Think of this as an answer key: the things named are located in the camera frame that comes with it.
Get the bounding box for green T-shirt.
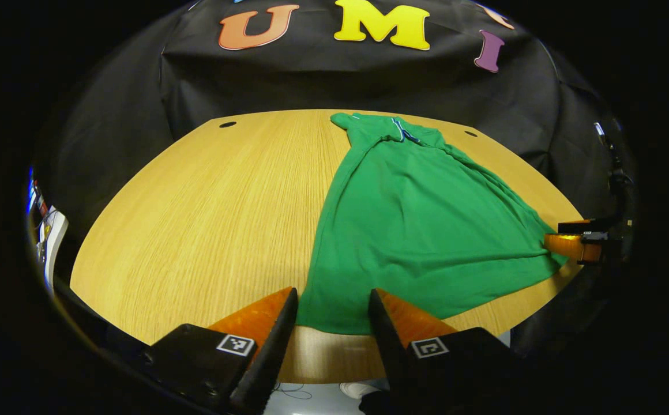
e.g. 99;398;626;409
296;112;569;337

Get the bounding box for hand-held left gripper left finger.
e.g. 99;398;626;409
141;287;299;415

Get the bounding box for black backdrop cloth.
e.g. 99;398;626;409
35;0;635;243

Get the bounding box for computer monitor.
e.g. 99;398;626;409
26;166;40;215

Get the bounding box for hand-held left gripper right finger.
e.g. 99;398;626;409
367;288;520;415

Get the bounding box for white side table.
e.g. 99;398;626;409
36;209;70;292

